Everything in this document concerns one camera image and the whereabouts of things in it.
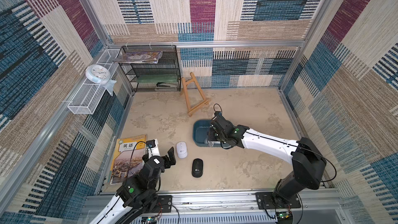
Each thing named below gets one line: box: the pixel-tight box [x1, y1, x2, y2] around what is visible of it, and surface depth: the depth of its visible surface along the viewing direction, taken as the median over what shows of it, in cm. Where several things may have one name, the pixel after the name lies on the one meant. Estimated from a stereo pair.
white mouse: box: [176, 141, 189, 159], surface depth 90 cm
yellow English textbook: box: [109, 134, 147, 185], surface depth 89 cm
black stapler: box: [156, 82, 177, 88], surface depth 110 cm
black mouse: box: [191, 158, 204, 178], surface depth 84 cm
